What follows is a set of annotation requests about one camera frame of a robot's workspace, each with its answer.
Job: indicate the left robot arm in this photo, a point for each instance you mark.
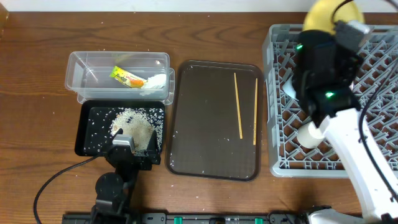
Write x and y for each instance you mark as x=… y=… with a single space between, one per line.
x=114 y=189

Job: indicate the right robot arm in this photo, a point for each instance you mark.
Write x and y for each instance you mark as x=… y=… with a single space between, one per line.
x=338 y=114

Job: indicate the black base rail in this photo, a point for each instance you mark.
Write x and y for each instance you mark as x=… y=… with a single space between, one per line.
x=322 y=214

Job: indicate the black tray with rice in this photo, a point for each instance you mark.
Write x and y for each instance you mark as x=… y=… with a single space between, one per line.
x=101 y=119

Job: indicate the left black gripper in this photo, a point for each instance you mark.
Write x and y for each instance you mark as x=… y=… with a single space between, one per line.
x=154 y=156

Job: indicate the light blue bowl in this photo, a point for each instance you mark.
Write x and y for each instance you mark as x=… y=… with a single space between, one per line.
x=289 y=89

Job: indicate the grey plastic dishwasher rack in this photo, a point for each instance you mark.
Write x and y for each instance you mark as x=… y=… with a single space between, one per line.
x=287 y=158

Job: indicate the white tissue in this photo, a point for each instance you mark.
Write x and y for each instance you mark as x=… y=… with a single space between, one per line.
x=156 y=82

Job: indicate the white cup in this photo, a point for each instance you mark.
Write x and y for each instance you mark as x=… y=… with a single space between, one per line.
x=309 y=135

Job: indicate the dark brown serving tray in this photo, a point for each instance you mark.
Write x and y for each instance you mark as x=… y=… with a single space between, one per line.
x=204 y=135

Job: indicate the green orange snack wrapper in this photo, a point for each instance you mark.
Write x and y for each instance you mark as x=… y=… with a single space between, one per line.
x=126 y=78

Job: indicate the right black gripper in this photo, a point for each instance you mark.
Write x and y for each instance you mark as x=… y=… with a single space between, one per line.
x=354 y=70

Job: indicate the clear plastic bin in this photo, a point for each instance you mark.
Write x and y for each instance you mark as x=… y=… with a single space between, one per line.
x=88 y=75

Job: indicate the yellow round plate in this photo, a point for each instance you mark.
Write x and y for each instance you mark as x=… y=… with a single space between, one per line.
x=324 y=14

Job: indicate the wooden chopstick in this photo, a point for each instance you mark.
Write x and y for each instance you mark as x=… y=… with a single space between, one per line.
x=238 y=107
x=255 y=112

